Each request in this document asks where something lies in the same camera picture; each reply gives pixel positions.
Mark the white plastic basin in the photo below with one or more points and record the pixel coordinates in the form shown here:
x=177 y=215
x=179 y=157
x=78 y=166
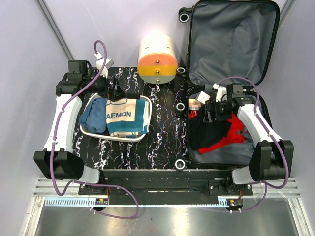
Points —
x=105 y=135

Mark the blue cloth garment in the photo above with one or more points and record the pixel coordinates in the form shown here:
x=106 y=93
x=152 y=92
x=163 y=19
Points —
x=93 y=117

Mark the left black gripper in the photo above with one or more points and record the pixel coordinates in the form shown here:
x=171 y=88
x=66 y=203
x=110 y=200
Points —
x=112 y=93

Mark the slotted cable duct rail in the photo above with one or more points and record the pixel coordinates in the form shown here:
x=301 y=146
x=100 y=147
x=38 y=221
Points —
x=213 y=202

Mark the white small square box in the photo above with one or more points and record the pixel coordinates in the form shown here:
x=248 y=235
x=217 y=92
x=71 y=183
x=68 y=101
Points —
x=202 y=97

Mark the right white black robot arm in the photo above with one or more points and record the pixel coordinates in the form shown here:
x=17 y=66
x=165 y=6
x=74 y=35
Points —
x=264 y=156

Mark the black white space suitcase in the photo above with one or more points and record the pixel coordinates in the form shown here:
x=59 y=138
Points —
x=230 y=39

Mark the red black garment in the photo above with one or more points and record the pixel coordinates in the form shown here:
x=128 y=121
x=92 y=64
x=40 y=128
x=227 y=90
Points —
x=206 y=137

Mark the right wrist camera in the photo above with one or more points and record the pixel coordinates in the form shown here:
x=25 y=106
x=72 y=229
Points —
x=221 y=94

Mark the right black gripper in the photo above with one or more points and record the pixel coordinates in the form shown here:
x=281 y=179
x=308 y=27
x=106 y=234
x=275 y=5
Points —
x=217 y=116

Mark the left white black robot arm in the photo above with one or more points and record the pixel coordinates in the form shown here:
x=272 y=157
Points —
x=57 y=160

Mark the white teal printed towel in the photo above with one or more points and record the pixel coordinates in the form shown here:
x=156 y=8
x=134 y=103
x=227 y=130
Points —
x=127 y=117

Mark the orange white drawer box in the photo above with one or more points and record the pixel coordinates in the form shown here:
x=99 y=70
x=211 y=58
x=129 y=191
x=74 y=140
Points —
x=157 y=61

